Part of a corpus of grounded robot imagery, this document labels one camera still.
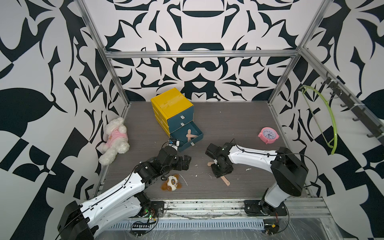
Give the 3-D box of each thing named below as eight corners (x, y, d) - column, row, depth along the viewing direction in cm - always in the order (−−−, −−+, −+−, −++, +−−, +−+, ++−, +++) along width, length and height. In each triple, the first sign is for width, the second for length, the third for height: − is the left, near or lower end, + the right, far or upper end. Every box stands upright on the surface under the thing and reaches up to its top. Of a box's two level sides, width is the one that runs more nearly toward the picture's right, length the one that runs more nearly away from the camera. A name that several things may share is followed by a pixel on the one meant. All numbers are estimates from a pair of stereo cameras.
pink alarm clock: (268, 146, 98) (270, 143, 96) (256, 134, 104) (257, 131, 101) (280, 137, 102) (282, 135, 100) (267, 126, 108) (268, 124, 105)
